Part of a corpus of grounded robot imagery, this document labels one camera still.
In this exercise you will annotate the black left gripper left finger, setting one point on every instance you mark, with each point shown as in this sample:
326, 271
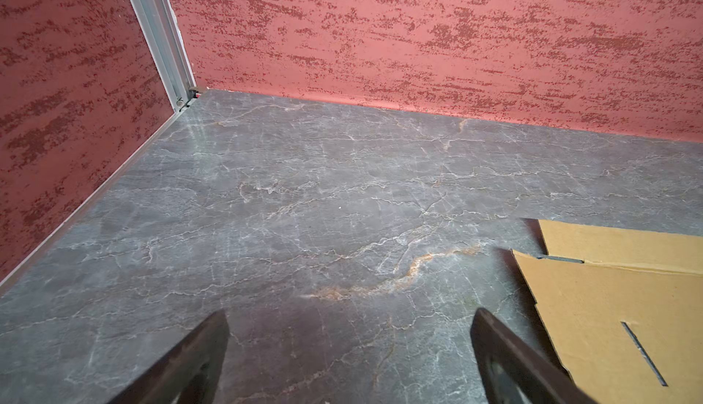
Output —
189, 372

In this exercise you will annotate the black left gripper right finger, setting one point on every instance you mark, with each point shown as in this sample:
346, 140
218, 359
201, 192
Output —
513, 372

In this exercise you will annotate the brown cardboard box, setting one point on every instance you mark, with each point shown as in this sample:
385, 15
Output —
623, 310

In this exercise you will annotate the left rear aluminium corner post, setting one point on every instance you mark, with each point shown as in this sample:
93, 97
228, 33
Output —
160, 28

